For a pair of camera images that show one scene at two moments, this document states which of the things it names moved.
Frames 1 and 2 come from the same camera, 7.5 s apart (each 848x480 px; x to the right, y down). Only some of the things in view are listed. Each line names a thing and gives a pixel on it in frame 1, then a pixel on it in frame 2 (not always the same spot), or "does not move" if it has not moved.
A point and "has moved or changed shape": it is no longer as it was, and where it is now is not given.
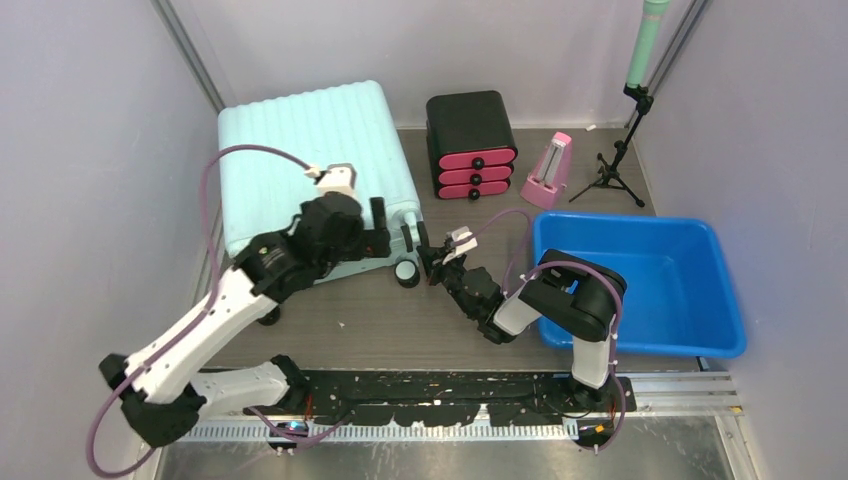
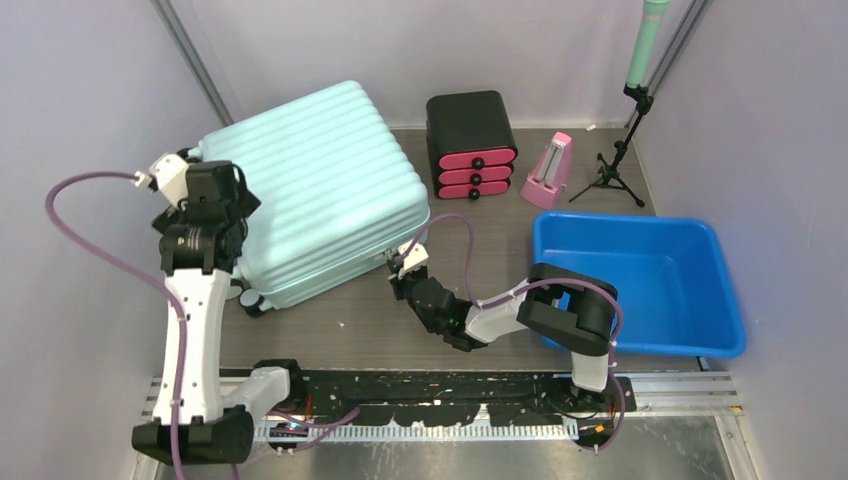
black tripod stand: x=608 y=173 does not move
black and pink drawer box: x=471 y=144 does not move
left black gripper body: x=361 y=244 -> x=174 y=215
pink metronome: x=547 y=181 does not move
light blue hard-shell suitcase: x=263 y=193 has moved or changed shape
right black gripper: x=433 y=257 -> x=399 y=281
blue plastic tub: x=679 y=297 does not move
